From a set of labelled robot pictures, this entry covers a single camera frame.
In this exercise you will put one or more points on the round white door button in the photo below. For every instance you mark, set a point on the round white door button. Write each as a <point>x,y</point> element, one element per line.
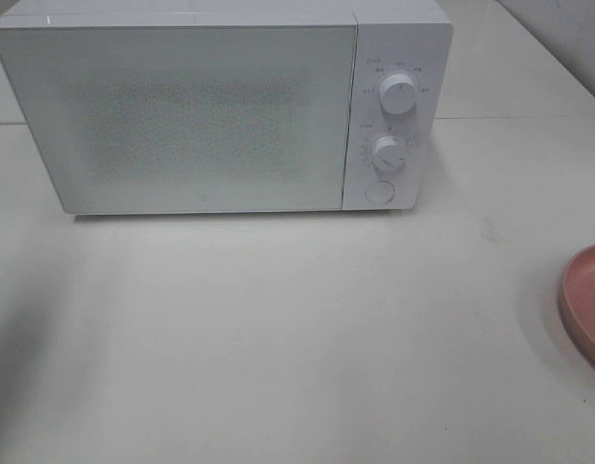
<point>380,192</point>

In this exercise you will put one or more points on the white microwave knob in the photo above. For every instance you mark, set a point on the white microwave knob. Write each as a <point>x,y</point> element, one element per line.
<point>398,92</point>
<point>389,153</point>

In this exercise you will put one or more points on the white microwave door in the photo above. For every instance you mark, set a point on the white microwave door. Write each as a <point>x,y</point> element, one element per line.
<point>186,120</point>

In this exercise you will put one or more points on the pink plate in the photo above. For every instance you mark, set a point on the pink plate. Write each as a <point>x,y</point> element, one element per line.
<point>577,301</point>

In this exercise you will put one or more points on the white microwave oven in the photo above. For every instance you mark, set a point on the white microwave oven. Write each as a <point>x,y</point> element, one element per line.
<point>414,36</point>

